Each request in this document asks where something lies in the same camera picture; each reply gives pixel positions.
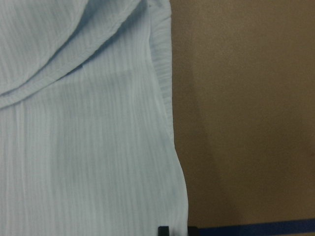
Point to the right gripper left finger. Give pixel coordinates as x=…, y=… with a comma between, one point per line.
x=163, y=231

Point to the light blue button-up shirt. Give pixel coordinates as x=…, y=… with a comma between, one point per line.
x=86, y=125

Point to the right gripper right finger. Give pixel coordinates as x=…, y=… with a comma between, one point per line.
x=193, y=231

